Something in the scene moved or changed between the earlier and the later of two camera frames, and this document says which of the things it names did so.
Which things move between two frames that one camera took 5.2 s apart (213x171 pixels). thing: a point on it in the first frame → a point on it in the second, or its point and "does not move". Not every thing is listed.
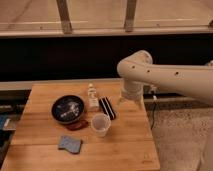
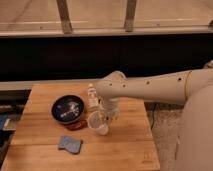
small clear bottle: (92, 102) does not move
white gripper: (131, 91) → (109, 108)
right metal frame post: (130, 15) does not move
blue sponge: (72, 145) does not move
